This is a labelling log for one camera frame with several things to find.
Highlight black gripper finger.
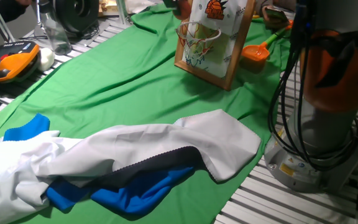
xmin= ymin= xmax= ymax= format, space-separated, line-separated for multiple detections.
xmin=162 ymin=0 xmax=180 ymax=9

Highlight orange mini basketball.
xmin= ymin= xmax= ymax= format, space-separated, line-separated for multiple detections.
xmin=173 ymin=0 xmax=193 ymax=21

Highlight wooden framed basketball hoop backboard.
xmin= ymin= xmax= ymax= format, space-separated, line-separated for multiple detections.
xmin=173 ymin=0 xmax=257 ymax=91

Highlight person's hand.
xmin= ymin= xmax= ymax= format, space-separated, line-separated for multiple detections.
xmin=260 ymin=5 xmax=292 ymax=31

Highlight green cloth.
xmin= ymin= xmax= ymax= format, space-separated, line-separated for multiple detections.
xmin=0 ymin=2 xmax=291 ymax=224

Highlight smartphone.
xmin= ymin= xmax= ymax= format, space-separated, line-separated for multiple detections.
xmin=265 ymin=7 xmax=290 ymax=23

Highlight clear glass bottle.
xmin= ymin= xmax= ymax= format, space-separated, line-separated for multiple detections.
xmin=37 ymin=0 xmax=73 ymax=56

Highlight small white rounded object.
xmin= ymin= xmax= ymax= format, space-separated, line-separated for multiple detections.
xmin=37 ymin=47 xmax=56 ymax=73

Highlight white cloth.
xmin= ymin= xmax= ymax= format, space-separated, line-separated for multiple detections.
xmin=0 ymin=108 xmax=262 ymax=224

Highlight orange and grey teach pendant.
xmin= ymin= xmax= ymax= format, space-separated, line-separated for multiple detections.
xmin=0 ymin=40 xmax=42 ymax=85

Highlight dark sleeved person arm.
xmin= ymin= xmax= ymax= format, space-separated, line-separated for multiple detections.
xmin=0 ymin=0 xmax=33 ymax=29

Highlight blue cloth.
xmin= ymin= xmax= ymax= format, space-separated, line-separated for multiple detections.
xmin=2 ymin=113 xmax=196 ymax=218

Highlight orange toy shovel green handle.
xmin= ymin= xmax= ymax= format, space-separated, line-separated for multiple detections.
xmin=240 ymin=19 xmax=295 ymax=62

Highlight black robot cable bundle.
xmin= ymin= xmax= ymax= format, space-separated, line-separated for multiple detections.
xmin=267 ymin=0 xmax=358 ymax=172

